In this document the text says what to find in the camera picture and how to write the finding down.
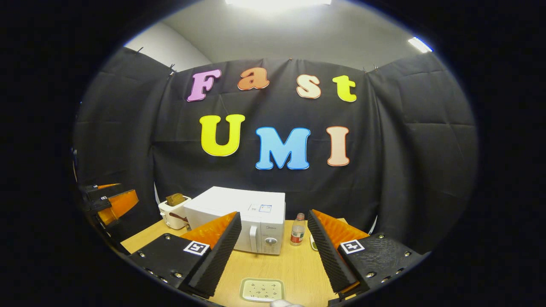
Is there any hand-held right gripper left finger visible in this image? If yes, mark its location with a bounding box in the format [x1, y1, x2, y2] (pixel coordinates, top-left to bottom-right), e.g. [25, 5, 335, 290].
[127, 211, 243, 299]

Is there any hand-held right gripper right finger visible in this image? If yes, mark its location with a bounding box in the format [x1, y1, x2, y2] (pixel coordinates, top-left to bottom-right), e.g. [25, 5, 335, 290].
[307, 209, 428, 304]

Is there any white microwave oven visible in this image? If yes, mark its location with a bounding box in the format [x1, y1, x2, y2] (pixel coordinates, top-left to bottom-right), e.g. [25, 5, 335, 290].
[183, 186, 286, 255]

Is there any clear plastic bottle red label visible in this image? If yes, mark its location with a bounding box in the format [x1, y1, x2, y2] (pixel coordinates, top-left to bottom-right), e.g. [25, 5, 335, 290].
[290, 213, 306, 246]

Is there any white toaster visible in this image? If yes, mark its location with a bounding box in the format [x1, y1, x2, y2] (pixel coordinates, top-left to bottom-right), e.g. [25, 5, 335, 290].
[158, 195, 192, 230]

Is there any pale green square plate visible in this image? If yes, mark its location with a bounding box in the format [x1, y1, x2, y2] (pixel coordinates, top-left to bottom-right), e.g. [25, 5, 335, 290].
[239, 278, 285, 303]

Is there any black backdrop cloth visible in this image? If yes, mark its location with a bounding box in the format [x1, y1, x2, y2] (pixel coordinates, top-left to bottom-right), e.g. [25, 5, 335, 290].
[73, 47, 478, 254]

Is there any small ceiling light panel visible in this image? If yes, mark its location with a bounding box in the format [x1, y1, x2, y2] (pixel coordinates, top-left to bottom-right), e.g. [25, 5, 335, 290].
[407, 37, 433, 53]

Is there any large ceiling light panel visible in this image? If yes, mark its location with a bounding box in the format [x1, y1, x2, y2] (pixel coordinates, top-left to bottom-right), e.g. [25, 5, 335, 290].
[225, 0, 332, 7]

